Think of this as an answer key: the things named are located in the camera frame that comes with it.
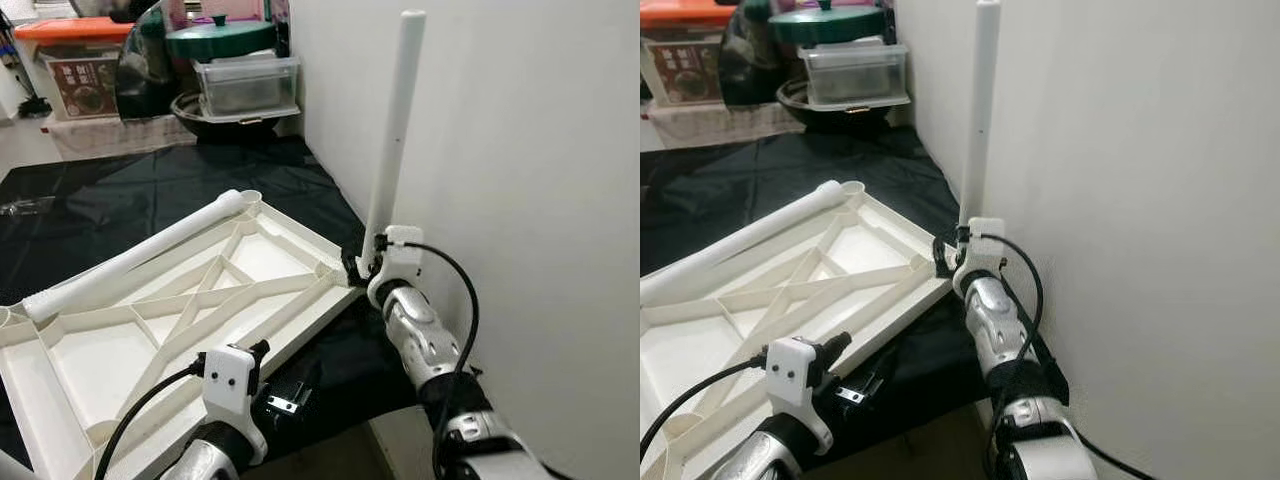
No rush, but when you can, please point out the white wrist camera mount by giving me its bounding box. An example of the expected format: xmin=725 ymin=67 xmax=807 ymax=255
xmin=952 ymin=217 xmax=1011 ymax=298
xmin=765 ymin=337 xmax=838 ymax=458
xmin=200 ymin=345 xmax=271 ymax=468
xmin=367 ymin=225 xmax=428 ymax=311

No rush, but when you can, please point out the beige cloth covered bench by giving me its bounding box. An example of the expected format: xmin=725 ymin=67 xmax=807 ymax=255
xmin=45 ymin=115 xmax=198 ymax=163
xmin=645 ymin=100 xmax=803 ymax=153

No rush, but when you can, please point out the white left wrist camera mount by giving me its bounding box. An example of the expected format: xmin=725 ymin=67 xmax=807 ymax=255
xmin=200 ymin=345 xmax=271 ymax=468
xmin=765 ymin=337 xmax=838 ymax=458

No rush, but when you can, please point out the black round wok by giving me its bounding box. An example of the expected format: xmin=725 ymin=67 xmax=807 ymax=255
xmin=778 ymin=80 xmax=913 ymax=133
xmin=170 ymin=90 xmax=303 ymax=143

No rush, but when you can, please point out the white plastic table leg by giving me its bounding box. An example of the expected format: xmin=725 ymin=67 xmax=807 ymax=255
xmin=955 ymin=0 xmax=1004 ymax=233
xmin=22 ymin=190 xmax=248 ymax=324
xmin=640 ymin=180 xmax=848 ymax=308
xmin=362 ymin=10 xmax=429 ymax=268

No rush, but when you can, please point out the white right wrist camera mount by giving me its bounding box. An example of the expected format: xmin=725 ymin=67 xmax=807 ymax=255
xmin=367 ymin=225 xmax=428 ymax=311
xmin=952 ymin=217 xmax=1011 ymax=298

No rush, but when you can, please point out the clear plastic storage container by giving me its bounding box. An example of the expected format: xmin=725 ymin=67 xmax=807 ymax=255
xmin=193 ymin=55 xmax=303 ymax=125
xmin=800 ymin=40 xmax=913 ymax=111

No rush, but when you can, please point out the black table cloth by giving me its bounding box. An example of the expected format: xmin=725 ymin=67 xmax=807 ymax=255
xmin=0 ymin=135 xmax=423 ymax=473
xmin=640 ymin=125 xmax=1073 ymax=473

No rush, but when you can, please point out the clear tape strip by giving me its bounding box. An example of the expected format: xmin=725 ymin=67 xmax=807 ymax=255
xmin=0 ymin=195 xmax=58 ymax=218

